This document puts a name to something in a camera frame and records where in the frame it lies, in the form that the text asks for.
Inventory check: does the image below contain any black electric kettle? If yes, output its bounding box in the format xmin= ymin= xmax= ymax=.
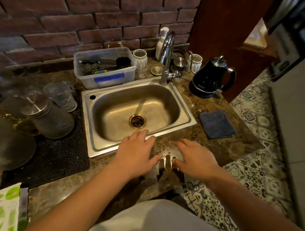
xmin=189 ymin=56 xmax=237 ymax=99

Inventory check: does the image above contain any white ceramic mug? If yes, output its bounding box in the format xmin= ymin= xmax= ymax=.
xmin=188 ymin=51 xmax=203 ymax=74

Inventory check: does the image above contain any person's left forearm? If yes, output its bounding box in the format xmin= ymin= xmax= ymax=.
xmin=26 ymin=164 xmax=130 ymax=231

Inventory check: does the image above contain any round metal lid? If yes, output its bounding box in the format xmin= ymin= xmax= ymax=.
xmin=0 ymin=114 xmax=37 ymax=171

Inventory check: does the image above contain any clear drinking glass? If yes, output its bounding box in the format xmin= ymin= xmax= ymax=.
xmin=42 ymin=81 xmax=78 ymax=112

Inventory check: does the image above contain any white soap pump bottle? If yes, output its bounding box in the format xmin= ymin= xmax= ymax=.
xmin=155 ymin=27 xmax=169 ymax=61

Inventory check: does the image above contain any chrome faucet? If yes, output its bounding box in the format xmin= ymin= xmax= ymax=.
xmin=159 ymin=31 xmax=181 ymax=85

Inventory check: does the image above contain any clear glass jar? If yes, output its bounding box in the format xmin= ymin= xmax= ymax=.
xmin=20 ymin=94 xmax=75 ymax=139

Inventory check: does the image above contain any gold sink drain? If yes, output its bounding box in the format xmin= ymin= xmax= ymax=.
xmin=129 ymin=113 xmax=147 ymax=129

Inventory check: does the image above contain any person's left hand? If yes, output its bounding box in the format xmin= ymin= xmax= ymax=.
xmin=113 ymin=130 xmax=162 ymax=179

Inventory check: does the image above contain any black drying mat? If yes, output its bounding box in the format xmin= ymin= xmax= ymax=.
xmin=0 ymin=92 xmax=90 ymax=190

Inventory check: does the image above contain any grey refrigerator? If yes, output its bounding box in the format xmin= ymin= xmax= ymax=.
xmin=263 ymin=0 xmax=305 ymax=230

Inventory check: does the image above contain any black round brush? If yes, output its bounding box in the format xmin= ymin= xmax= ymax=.
xmin=115 ymin=57 xmax=132 ymax=70

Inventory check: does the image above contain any brown wooden cabinet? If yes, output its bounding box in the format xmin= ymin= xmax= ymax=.
xmin=188 ymin=0 xmax=278 ymax=103

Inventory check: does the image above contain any person's white shirt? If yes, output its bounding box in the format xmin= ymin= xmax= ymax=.
xmin=89 ymin=199 xmax=220 ymax=231

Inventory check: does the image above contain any steel wool scrubber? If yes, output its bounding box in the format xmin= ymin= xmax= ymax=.
xmin=82 ymin=63 xmax=98 ymax=76

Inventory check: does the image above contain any white ribbed ceramic cup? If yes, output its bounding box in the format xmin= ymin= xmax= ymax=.
xmin=133 ymin=49 xmax=148 ymax=70

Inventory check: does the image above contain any dark blue folded cloth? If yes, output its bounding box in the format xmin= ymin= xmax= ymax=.
xmin=199 ymin=110 xmax=236 ymax=140

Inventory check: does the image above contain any black handled knife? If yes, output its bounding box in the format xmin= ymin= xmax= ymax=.
xmin=78 ymin=58 xmax=117 ymax=67

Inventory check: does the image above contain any green white patterned packet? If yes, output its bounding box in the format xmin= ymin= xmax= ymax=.
xmin=0 ymin=183 xmax=28 ymax=231

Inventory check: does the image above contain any person's right forearm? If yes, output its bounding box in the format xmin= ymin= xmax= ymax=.
xmin=205 ymin=168 xmax=303 ymax=231

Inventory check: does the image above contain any stainless steel sink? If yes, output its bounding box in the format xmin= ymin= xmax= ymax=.
xmin=81 ymin=77 xmax=197 ymax=158

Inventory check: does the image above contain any clear plastic storage tub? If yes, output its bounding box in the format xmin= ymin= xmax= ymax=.
xmin=73 ymin=47 xmax=137 ymax=90

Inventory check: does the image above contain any person's right hand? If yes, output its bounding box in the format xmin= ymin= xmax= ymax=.
xmin=171 ymin=139 xmax=220 ymax=182

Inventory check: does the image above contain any steel lidded canister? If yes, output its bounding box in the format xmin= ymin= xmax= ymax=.
xmin=173 ymin=57 xmax=189 ymax=73

